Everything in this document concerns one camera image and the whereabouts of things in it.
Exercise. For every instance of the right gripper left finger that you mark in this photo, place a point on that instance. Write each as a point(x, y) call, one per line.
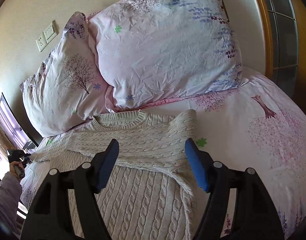
point(49, 215)

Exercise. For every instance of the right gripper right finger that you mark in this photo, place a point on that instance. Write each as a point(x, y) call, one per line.
point(239, 205)

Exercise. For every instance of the beige cable-knit sweater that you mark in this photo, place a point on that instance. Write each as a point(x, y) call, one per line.
point(151, 192)

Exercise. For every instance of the purple-sleeved left forearm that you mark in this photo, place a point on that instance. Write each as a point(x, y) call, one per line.
point(10, 193)

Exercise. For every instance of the person's left hand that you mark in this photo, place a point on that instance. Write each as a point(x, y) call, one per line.
point(16, 168)

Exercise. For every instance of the left floral pink pillow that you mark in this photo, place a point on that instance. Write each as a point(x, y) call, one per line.
point(68, 88)

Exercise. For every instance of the floral pink pillow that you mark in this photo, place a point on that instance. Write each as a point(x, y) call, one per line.
point(68, 88)
point(152, 51)

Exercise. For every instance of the pink floral bed sheet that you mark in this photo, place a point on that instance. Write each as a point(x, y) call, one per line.
point(258, 126)

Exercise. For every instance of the right floral pink pillow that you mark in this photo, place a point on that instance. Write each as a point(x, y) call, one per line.
point(152, 51)

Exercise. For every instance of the wooden glass-panel door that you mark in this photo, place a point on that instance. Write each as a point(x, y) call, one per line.
point(284, 26)

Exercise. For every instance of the white wall switch socket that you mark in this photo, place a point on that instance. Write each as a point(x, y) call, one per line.
point(46, 36)

